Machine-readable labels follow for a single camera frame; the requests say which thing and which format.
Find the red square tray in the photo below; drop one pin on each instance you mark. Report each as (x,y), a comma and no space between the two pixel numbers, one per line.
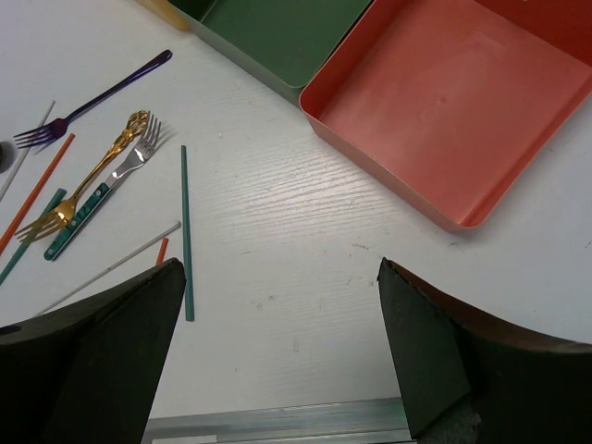
(447,102)

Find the teal chopstick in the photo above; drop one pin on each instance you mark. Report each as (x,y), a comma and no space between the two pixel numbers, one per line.
(186,227)
(55,201)

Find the silver fork green handle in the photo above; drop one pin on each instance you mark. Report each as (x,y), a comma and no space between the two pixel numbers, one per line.
(138,156)

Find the purple iridescent fork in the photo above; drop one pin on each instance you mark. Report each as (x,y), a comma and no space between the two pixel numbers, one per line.
(57,128)

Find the aluminium table edge rail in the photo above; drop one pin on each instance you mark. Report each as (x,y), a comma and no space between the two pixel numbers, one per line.
(375,421)

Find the white chopstick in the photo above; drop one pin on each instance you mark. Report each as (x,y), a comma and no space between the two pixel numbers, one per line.
(110,268)
(23,153)

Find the yellow square tray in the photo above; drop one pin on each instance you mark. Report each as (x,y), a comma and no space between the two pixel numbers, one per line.
(166,12)

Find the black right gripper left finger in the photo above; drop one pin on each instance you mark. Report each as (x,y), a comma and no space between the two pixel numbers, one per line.
(88,372)

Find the ornate gold fork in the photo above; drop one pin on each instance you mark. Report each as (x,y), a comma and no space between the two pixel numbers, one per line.
(65,211)

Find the orange chopstick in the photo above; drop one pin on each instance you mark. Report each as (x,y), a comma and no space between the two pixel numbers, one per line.
(28,202)
(162,251)

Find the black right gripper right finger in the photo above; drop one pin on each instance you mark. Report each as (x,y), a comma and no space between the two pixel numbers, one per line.
(467,376)

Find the green square tray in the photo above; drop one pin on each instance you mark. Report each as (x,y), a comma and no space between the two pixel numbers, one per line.
(282,43)

